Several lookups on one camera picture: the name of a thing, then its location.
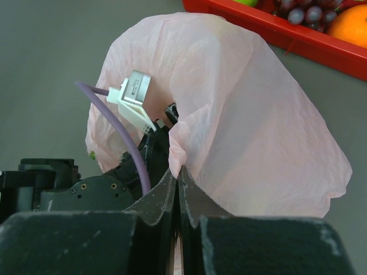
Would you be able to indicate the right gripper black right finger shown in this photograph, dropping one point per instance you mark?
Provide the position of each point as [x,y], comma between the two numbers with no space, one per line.
[213,241]

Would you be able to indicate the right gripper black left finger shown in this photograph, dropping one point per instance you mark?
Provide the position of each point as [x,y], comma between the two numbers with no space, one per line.
[138,240]

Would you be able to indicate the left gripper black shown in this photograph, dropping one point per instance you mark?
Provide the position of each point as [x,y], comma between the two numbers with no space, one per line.
[154,149]

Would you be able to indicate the pink plastic bag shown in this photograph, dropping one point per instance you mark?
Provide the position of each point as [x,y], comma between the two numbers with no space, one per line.
[246,131]

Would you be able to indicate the orange fruit lower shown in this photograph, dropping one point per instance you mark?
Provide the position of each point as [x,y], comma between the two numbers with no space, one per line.
[350,26]

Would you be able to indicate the red plastic tray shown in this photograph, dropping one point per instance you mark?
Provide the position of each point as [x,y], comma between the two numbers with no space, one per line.
[337,54]

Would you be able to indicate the green apple lower left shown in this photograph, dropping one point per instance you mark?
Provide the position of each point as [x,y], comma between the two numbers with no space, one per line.
[250,3]

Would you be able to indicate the purple grapes in tray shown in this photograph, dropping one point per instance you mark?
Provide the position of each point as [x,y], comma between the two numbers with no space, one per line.
[316,15]

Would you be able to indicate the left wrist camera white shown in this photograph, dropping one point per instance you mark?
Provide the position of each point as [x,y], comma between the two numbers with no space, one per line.
[130,98]

